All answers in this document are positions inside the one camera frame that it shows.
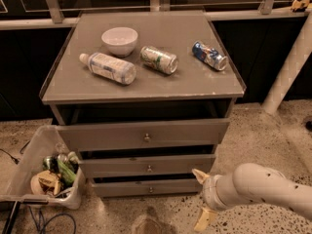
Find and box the grey top drawer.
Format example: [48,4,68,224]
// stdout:
[58,119,229,151]

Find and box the black cable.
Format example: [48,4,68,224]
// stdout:
[0,140,31,166]

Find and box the grey drawer cabinet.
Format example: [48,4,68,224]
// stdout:
[40,11,245,185]

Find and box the grey bottom drawer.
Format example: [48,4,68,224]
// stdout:
[92,178,202,198]

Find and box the grey middle drawer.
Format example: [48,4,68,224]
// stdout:
[79,154,215,178]

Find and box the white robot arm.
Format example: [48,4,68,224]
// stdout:
[192,163,312,232]

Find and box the green white soda can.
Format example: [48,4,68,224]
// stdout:
[139,46,178,75]

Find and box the white diagonal pillar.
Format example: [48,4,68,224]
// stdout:
[262,13,312,114]

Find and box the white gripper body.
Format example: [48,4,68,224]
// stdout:
[202,175,235,212]

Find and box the clear plastic bottle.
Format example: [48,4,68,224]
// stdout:
[79,53,137,85]

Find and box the blue soda can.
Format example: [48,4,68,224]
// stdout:
[192,41,228,71]

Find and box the metal window railing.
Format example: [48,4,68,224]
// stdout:
[0,0,311,30]

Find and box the clear plastic bin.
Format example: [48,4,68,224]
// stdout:
[0,125,85,210]

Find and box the grey drawer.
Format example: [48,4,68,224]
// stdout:
[58,119,229,151]
[79,154,215,178]
[92,178,202,198]

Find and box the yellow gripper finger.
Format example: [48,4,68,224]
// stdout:
[192,169,210,184]
[194,208,217,232]

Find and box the crumpled snack wrapper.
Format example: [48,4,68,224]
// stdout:
[30,170,61,196]

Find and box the blue cable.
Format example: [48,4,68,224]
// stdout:
[28,206,77,234]

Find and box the yellow object on ledge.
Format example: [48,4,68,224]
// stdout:
[291,0,310,12]

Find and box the green can in bin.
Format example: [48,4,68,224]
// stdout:
[58,160,76,186]

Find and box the white ceramic bowl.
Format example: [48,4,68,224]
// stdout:
[101,27,138,57]

